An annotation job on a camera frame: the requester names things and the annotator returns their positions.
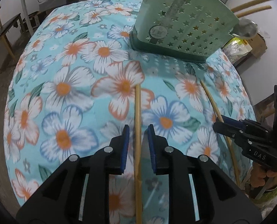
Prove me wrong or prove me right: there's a green plastic utensil holder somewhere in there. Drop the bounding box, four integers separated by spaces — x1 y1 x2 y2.
130 0 239 63

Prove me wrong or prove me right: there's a yellow green rice bag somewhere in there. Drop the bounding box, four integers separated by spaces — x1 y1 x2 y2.
222 38 252 64

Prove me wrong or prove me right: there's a green fleece sleeve forearm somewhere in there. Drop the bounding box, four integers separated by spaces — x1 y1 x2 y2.
244 174 277 215

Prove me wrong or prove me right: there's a right hand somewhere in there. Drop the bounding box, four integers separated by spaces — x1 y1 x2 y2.
250 162 277 189

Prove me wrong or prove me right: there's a cardboard box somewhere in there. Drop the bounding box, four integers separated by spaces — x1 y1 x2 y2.
247 34 267 58

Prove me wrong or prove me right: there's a steel ladle spoon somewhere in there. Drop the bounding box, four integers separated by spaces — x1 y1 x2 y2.
236 18 258 39

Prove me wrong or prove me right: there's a wooden chair black seat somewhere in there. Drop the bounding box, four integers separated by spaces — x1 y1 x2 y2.
0 6 26 61

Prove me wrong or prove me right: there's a floral blue tablecloth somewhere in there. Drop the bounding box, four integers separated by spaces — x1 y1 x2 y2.
4 0 254 223

